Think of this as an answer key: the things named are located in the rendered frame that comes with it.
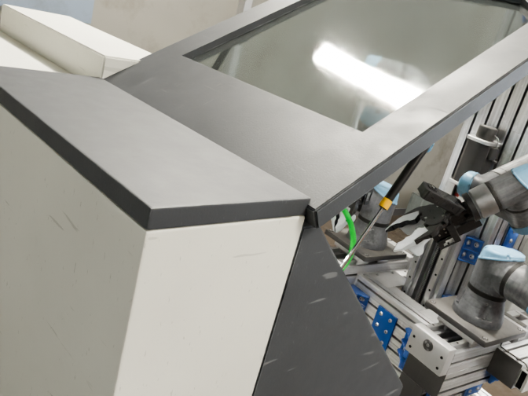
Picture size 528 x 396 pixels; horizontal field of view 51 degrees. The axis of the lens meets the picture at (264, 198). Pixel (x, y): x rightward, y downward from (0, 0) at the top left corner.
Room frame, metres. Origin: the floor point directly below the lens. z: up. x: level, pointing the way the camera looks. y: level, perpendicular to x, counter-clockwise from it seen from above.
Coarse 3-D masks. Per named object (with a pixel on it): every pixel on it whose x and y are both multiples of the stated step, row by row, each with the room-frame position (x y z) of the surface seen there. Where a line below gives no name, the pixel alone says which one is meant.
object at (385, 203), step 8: (424, 152) 1.02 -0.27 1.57; (416, 160) 1.02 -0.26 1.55; (408, 168) 1.01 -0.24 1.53; (400, 176) 1.01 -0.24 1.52; (408, 176) 1.01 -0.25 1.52; (400, 184) 1.00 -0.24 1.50; (392, 192) 1.00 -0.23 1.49; (384, 200) 0.99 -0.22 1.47; (392, 200) 0.99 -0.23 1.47; (384, 208) 0.99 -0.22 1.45; (376, 216) 0.99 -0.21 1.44; (368, 224) 0.98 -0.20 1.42; (360, 240) 0.97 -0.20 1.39; (352, 248) 0.97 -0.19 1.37; (344, 264) 0.96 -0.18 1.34
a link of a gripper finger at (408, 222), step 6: (402, 216) 1.30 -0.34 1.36; (408, 216) 1.29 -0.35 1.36; (414, 216) 1.28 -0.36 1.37; (396, 222) 1.29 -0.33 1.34; (402, 222) 1.29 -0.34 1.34; (408, 222) 1.28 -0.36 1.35; (414, 222) 1.28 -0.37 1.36; (420, 222) 1.29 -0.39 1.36; (390, 228) 1.29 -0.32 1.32; (396, 228) 1.29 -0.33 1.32; (402, 228) 1.30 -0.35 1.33; (408, 228) 1.30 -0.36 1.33; (414, 228) 1.30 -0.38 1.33; (408, 234) 1.31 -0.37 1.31
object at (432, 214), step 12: (432, 204) 1.29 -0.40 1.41; (468, 204) 1.23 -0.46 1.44; (420, 216) 1.27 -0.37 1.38; (432, 216) 1.25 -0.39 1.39; (444, 216) 1.23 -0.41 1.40; (456, 216) 1.24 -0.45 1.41; (468, 216) 1.25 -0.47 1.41; (444, 228) 1.24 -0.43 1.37; (456, 228) 1.25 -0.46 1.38; (468, 228) 1.26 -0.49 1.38; (444, 240) 1.24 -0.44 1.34; (456, 240) 1.24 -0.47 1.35
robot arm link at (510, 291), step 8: (520, 272) 1.45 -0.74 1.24; (512, 280) 1.44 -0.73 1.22; (520, 280) 1.43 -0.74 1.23; (504, 288) 1.45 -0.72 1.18; (512, 288) 1.43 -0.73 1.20; (520, 288) 1.42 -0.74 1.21; (504, 296) 1.46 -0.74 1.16; (512, 296) 1.43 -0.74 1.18; (520, 296) 1.41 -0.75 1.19; (520, 304) 1.41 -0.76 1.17
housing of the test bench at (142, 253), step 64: (0, 64) 1.25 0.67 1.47; (0, 128) 0.93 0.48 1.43; (64, 128) 0.80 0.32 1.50; (128, 128) 0.90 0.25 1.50; (0, 192) 0.90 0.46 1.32; (64, 192) 0.73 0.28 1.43; (128, 192) 0.62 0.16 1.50; (192, 192) 0.67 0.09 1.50; (256, 192) 0.74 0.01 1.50; (0, 256) 0.88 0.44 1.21; (64, 256) 0.71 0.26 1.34; (128, 256) 0.60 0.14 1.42; (192, 256) 0.64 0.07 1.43; (256, 256) 0.73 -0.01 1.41; (0, 320) 0.86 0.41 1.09; (64, 320) 0.69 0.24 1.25; (128, 320) 0.59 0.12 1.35; (192, 320) 0.66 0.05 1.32; (256, 320) 0.76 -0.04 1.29; (0, 384) 0.84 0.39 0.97; (64, 384) 0.67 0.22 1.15; (128, 384) 0.60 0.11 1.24; (192, 384) 0.68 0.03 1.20
